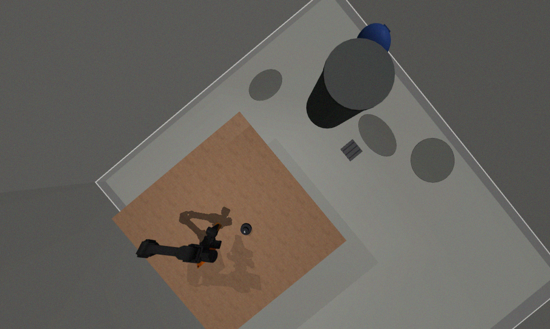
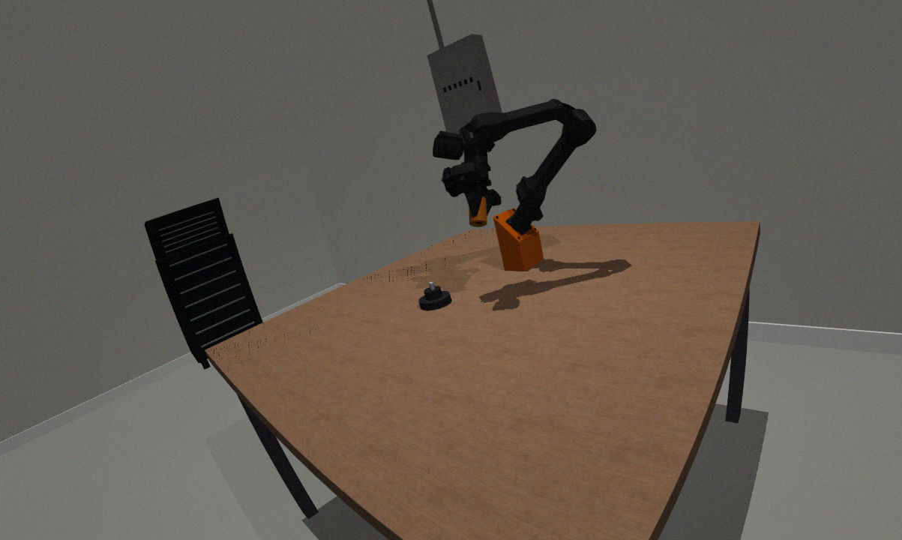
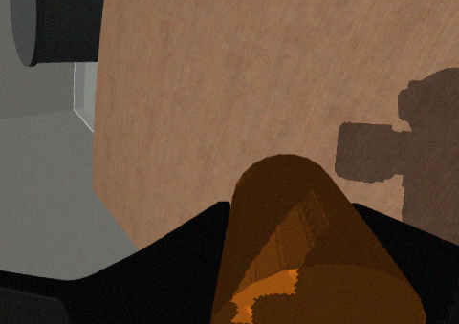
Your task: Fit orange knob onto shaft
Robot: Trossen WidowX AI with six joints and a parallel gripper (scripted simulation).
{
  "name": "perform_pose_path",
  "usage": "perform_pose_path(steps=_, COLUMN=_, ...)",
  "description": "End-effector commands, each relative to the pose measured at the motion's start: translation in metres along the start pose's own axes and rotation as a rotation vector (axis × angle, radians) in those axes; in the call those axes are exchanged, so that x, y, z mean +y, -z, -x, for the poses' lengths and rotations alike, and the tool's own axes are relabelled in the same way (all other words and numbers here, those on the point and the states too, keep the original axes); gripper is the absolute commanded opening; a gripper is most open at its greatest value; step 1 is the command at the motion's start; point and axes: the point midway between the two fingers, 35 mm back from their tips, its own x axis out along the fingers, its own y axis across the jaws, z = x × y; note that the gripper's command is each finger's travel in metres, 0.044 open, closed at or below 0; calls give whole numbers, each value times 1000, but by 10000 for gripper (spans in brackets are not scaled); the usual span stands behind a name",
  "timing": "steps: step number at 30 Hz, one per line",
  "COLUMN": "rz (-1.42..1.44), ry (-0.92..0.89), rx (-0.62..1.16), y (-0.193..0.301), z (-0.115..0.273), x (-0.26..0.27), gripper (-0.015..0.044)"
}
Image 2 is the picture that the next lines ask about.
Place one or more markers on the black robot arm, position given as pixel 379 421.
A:
pixel 488 128

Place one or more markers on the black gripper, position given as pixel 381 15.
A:
pixel 476 179

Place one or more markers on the orange cylindrical knob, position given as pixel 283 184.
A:
pixel 481 219

